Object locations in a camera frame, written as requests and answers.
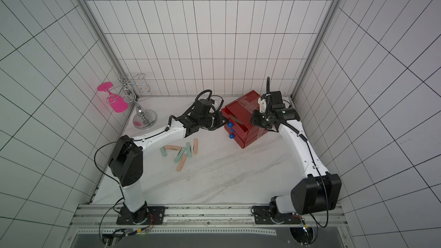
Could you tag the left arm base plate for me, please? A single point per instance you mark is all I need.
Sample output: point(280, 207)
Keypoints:
point(144, 216)

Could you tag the chrome glass rack stand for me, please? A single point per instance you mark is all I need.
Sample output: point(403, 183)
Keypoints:
point(143, 118)

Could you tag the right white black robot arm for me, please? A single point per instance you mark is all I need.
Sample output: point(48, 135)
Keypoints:
point(316, 189)

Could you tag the mint knife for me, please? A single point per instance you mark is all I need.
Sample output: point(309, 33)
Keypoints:
point(163, 152)
point(188, 149)

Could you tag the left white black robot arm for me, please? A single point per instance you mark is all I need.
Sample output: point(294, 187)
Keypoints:
point(127, 161)

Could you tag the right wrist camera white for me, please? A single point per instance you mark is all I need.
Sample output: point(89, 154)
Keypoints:
point(262, 104)

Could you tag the peach knife lower diagonal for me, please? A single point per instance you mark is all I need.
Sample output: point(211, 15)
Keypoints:
point(181, 162)

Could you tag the olive knife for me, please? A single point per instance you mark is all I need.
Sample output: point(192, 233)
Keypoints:
point(236, 120)

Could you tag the peach knife upright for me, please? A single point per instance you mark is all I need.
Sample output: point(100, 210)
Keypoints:
point(195, 146)

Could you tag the pink wine glass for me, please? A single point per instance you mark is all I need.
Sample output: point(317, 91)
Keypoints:
point(116, 101)

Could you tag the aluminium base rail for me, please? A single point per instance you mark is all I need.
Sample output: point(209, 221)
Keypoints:
point(196, 218)

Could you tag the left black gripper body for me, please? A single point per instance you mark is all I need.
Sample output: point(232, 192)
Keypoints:
point(213, 122)

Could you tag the red top drawer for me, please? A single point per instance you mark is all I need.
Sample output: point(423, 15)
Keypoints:
point(241, 119)

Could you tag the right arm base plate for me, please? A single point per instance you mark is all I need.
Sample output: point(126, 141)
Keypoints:
point(265, 215)

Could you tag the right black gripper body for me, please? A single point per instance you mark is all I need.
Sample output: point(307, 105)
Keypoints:
point(259, 121)

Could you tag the red three-drawer cabinet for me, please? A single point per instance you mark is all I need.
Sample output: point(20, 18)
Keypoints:
point(250, 102)

